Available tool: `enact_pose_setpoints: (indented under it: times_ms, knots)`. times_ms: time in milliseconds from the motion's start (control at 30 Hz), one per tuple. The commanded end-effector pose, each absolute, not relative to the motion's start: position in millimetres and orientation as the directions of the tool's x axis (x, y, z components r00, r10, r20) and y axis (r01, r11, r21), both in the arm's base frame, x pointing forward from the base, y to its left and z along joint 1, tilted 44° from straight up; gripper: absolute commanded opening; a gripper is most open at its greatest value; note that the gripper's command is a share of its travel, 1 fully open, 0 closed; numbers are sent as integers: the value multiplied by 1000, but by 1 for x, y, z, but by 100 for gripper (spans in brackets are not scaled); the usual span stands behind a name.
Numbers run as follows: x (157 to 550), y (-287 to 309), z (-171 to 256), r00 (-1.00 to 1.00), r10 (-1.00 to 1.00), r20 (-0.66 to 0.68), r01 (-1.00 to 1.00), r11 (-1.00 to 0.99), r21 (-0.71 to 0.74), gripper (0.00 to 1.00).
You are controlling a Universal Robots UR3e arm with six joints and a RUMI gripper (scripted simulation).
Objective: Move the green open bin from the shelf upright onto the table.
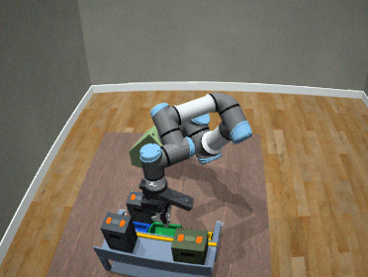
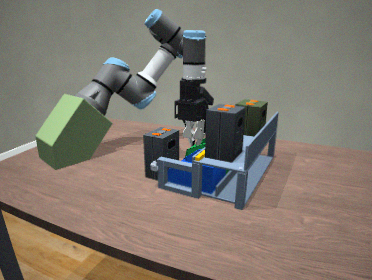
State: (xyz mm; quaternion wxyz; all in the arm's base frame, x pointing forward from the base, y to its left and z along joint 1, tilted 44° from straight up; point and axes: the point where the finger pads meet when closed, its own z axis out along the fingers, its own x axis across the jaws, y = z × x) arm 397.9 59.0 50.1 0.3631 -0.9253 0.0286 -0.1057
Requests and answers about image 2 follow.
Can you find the green bin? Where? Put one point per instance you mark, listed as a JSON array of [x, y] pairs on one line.
[[195, 148]]

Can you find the yellow flat bar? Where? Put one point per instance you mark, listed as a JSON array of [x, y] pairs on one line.
[[200, 156]]

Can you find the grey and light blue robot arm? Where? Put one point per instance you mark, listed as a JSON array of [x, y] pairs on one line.
[[139, 90]]

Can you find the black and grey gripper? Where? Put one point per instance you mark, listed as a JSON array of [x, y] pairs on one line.
[[189, 112]]

